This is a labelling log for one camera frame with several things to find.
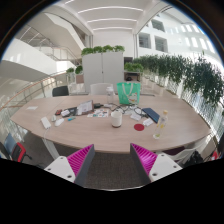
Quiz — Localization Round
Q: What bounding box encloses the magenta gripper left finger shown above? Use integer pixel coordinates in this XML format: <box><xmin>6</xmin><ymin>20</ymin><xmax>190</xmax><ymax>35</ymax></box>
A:
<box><xmin>43</xmin><ymin>143</ymin><xmax>96</xmax><ymax>188</ymax></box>

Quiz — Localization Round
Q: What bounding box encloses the clear plastic water bottle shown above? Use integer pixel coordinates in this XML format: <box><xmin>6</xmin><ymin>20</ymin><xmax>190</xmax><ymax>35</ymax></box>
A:
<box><xmin>153</xmin><ymin>110</ymin><xmax>168</xmax><ymax>139</ymax></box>

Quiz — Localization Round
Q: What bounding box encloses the green tote bag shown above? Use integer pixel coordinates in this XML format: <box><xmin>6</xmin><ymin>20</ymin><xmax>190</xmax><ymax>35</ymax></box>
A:
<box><xmin>117</xmin><ymin>82</ymin><xmax>141</xmax><ymax>105</ymax></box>

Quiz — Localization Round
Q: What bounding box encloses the red round coaster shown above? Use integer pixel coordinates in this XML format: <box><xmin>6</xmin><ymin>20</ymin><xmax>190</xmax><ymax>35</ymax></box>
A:
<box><xmin>134</xmin><ymin>124</ymin><xmax>144</xmax><ymax>131</ymax></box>

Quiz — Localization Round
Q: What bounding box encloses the clear bottle white cap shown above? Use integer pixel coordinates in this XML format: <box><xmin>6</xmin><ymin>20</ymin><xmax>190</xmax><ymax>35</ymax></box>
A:
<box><xmin>106</xmin><ymin>86</ymin><xmax>114</xmax><ymax>104</ymax></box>

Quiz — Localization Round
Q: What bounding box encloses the white cabinet with plants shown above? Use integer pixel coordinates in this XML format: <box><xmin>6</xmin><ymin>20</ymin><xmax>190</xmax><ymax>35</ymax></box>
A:
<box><xmin>81</xmin><ymin>46</ymin><xmax>124</xmax><ymax>92</ymax></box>

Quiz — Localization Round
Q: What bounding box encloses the white computer mouse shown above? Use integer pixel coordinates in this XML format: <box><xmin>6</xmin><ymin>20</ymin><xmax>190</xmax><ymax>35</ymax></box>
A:
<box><xmin>55</xmin><ymin>118</ymin><xmax>64</xmax><ymax>127</ymax></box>

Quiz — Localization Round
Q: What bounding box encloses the dark blue notebook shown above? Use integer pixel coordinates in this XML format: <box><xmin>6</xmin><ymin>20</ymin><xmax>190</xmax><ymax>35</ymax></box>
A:
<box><xmin>142</xmin><ymin>108</ymin><xmax>160</xmax><ymax>123</ymax></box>

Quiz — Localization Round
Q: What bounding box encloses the black cables bundle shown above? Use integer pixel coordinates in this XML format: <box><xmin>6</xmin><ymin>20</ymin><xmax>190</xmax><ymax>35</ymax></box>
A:
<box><xmin>111</xmin><ymin>103</ymin><xmax>148</xmax><ymax>118</ymax></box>

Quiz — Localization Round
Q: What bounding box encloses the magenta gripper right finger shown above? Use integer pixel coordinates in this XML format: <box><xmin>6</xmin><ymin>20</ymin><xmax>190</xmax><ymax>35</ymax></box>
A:
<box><xmin>129</xmin><ymin>143</ymin><xmax>183</xmax><ymax>186</ymax></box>

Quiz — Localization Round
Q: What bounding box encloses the white mug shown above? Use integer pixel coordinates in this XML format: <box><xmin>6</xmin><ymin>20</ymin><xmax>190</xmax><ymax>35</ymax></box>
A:
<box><xmin>111</xmin><ymin>111</ymin><xmax>122</xmax><ymax>128</ymax></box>

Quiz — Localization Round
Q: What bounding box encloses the white paper sheet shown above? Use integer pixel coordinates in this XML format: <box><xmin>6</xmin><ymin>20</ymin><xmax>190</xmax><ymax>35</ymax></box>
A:
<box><xmin>26</xmin><ymin>106</ymin><xmax>38</xmax><ymax>110</ymax></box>

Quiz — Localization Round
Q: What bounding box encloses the white power adapter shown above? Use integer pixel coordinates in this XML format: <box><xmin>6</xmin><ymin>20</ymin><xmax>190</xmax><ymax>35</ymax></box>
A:
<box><xmin>41</xmin><ymin>117</ymin><xmax>51</xmax><ymax>129</ymax></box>

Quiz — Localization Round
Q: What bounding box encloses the red and blue chair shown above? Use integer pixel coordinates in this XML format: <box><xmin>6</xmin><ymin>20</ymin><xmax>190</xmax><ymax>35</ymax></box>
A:
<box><xmin>4</xmin><ymin>134</ymin><xmax>31</xmax><ymax>162</ymax></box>

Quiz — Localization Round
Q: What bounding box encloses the black chair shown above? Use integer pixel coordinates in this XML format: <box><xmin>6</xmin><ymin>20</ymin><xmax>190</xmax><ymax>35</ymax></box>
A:
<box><xmin>52</xmin><ymin>86</ymin><xmax>69</xmax><ymax>97</ymax></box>

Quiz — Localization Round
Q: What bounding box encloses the white chair under table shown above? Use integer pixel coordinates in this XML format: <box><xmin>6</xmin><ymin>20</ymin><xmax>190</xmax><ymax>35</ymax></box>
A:
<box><xmin>165</xmin><ymin>138</ymin><xmax>206</xmax><ymax>164</ymax></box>

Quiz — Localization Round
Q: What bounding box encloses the green hedge planter row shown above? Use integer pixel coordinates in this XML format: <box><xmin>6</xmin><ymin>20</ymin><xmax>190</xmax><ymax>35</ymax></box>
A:
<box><xmin>124</xmin><ymin>55</ymin><xmax>224</xmax><ymax>106</ymax></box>

